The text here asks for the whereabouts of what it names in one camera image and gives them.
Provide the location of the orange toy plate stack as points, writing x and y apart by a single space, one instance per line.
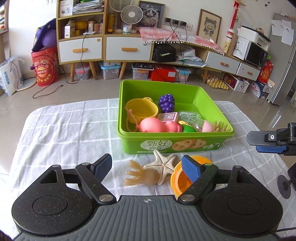
179 181

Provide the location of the black bag on shelf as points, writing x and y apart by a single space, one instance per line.
164 53

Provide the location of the framed cartoon girl picture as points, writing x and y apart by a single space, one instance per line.
209 25

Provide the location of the purple toy grapes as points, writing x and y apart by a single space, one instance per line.
166 103

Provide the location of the silver refrigerator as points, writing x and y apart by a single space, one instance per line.
282 52

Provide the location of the framed cat picture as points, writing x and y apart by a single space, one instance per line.
152 14

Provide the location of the tan rubber octopus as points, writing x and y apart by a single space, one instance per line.
220 127
140 175

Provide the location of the small white desk fan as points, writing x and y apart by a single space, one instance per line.
130 15

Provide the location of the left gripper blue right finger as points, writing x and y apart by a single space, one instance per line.
202 178

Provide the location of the black microwave oven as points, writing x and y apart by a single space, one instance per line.
250 52

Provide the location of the red flat box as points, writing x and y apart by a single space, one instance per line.
163 73

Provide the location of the red printed bucket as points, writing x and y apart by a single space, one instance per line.
46 66

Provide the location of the white shopping bag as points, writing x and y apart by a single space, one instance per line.
11 76

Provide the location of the pink table runner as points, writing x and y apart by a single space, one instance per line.
159 36

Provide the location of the purple plush toy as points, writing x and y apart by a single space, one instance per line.
45 36

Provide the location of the pink clear capsule ball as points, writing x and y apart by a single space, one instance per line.
203 126

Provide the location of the green plastic cookie bin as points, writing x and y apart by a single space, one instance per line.
187 98

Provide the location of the toy corn cob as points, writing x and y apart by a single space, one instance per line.
186 128

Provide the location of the beige starfish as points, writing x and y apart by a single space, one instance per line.
164 165

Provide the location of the pink toy pig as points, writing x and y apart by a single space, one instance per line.
153 125

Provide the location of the wooden cabinet with drawers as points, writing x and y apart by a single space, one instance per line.
129 48

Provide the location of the grey checked cloth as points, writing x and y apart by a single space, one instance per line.
80 132

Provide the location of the pink toy block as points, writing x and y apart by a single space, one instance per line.
164 117

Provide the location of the white printer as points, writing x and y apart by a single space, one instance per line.
255 36

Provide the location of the yellow toy pot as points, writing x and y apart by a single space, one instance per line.
141 108

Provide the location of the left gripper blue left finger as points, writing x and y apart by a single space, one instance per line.
91 177

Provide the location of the egg carton tray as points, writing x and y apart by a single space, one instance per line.
214 82

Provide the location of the clear plastic case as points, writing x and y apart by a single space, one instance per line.
189 117

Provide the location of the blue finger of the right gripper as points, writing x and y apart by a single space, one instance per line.
262 138
271 149

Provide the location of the clear storage box blue lid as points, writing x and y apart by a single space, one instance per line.
110 70

